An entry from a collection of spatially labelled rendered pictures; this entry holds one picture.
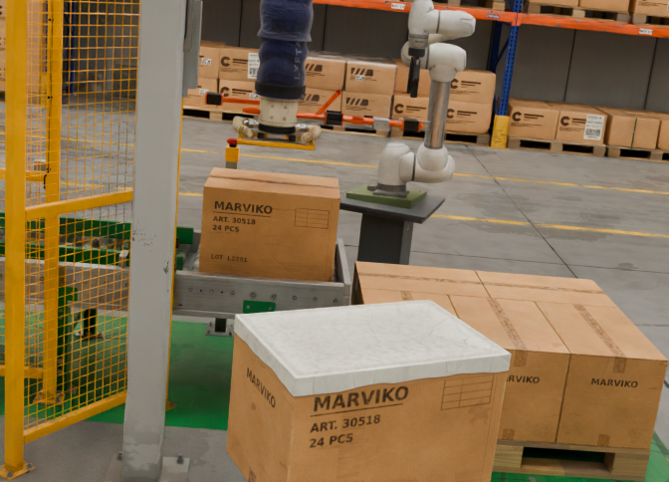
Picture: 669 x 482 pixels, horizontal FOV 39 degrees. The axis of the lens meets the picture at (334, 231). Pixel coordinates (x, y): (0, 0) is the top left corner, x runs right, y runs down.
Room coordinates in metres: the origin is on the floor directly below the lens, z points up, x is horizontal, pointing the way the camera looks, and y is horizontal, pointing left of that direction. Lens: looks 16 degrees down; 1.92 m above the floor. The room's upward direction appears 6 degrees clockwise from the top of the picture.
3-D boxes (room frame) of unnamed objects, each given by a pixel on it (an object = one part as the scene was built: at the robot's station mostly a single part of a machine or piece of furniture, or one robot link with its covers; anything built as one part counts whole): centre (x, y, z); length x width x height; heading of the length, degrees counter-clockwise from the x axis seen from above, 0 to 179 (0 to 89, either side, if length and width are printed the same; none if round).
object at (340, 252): (4.23, -0.06, 0.58); 0.70 x 0.03 x 0.06; 4
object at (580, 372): (3.98, -0.75, 0.34); 1.20 x 1.00 x 0.40; 94
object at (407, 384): (2.28, -0.12, 0.82); 0.60 x 0.40 x 0.40; 117
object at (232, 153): (4.69, 0.55, 0.50); 0.07 x 0.07 x 1.00; 4
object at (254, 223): (4.22, 0.30, 0.75); 0.60 x 0.40 x 0.40; 93
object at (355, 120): (4.34, 0.12, 1.27); 0.93 x 0.30 x 0.04; 95
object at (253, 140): (4.11, 0.30, 1.16); 0.34 x 0.10 x 0.05; 95
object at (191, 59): (3.27, 0.62, 1.62); 0.20 x 0.05 x 0.30; 94
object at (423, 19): (4.26, -0.30, 1.75); 0.13 x 0.11 x 0.16; 89
